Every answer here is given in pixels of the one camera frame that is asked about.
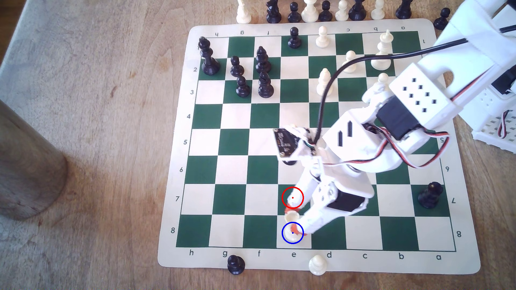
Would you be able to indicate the black bishop chess piece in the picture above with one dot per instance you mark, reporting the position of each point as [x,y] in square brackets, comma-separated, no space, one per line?
[265,88]
[263,62]

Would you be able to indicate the black pawn chess piece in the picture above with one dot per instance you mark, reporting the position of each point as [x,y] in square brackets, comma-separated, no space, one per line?
[325,14]
[442,20]
[294,15]
[237,69]
[236,266]
[242,89]
[294,39]

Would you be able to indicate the black wrist camera board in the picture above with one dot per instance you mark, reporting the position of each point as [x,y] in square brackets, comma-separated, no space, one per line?
[286,141]

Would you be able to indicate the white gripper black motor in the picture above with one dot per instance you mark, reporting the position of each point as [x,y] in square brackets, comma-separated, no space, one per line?
[345,203]

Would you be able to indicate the white king chess piece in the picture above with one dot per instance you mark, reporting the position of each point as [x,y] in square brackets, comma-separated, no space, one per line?
[382,60]

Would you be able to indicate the white perforated mounting plate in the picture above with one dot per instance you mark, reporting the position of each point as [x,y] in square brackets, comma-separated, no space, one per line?
[496,143]

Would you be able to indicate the black king chess piece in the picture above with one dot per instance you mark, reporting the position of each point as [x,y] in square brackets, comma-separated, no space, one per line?
[209,60]

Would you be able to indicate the slim white chess piece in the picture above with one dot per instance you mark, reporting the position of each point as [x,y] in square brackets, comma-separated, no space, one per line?
[243,14]

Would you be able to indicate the black knight chess piece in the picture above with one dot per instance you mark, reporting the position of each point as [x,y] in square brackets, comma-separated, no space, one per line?
[273,13]

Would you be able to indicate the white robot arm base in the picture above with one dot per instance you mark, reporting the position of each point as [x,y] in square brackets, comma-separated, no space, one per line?
[483,108]

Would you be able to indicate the round wooden post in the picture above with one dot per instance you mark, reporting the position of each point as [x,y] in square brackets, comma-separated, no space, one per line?
[28,169]

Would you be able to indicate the black pawn right edge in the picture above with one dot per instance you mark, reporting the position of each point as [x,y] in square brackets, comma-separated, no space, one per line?
[430,196]

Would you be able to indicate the wide black chess piece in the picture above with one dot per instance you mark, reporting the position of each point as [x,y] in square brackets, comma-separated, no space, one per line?
[357,12]
[403,11]

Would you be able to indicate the wide white chess piece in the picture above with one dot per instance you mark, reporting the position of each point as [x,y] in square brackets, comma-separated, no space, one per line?
[310,13]

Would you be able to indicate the white bishop chess piece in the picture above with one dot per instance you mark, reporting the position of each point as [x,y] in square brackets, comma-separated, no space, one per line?
[324,76]

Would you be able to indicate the green white chess board mat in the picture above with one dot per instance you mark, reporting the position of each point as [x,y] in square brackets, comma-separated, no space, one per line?
[234,141]

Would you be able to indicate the white pawn chess piece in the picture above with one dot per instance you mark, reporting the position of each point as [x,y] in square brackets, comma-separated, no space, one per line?
[377,12]
[291,217]
[350,67]
[383,80]
[342,13]
[322,39]
[317,266]

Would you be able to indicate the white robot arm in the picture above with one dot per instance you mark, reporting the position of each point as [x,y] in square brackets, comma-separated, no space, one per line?
[475,24]

